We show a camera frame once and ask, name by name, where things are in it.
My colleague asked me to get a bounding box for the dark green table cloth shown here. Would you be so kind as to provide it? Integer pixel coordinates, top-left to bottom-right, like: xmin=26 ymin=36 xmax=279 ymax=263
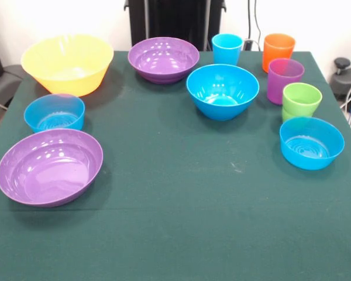
xmin=0 ymin=50 xmax=351 ymax=281

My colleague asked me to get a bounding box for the deep blue plastic bowl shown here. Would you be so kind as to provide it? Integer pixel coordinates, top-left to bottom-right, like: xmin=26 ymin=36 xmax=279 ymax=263
xmin=186 ymin=63 xmax=260 ymax=121

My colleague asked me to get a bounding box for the purple plastic bowl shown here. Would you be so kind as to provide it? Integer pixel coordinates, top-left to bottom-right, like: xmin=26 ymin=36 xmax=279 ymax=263
xmin=0 ymin=128 xmax=104 ymax=208
xmin=127 ymin=36 xmax=200 ymax=85

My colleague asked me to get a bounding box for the blue plastic cup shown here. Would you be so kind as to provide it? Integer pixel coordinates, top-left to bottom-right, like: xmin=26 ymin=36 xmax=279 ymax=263
xmin=211 ymin=33 xmax=244 ymax=67

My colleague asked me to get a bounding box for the small translucent blue bowl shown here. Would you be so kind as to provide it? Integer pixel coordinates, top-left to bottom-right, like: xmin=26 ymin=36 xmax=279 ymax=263
xmin=279 ymin=116 xmax=346 ymax=171
xmin=23 ymin=93 xmax=86 ymax=133

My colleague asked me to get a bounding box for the purple plastic cup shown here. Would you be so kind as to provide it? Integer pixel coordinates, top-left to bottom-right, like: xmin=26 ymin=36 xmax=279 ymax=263
xmin=266 ymin=57 xmax=305 ymax=106

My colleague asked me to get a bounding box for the green plastic cup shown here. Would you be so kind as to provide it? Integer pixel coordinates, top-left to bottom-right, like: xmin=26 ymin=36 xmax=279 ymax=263
xmin=281 ymin=83 xmax=324 ymax=123

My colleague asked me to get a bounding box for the large yellow plastic bowl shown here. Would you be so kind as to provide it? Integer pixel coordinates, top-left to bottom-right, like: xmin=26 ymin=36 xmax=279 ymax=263
xmin=20 ymin=33 xmax=115 ymax=98

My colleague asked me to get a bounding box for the orange plastic cup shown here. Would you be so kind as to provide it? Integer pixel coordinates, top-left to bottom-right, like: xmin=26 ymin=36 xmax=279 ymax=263
xmin=261 ymin=33 xmax=297 ymax=74

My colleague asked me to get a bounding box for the black round-knob stand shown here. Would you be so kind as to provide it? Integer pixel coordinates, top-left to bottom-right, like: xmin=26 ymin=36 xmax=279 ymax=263
xmin=329 ymin=57 xmax=351 ymax=102

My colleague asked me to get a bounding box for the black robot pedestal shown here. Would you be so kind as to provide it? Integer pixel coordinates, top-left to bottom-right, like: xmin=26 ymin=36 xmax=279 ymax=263
xmin=123 ymin=0 xmax=226 ymax=52

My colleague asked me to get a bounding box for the black cable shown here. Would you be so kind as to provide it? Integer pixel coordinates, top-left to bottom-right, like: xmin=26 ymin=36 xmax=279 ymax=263
xmin=243 ymin=0 xmax=263 ymax=52

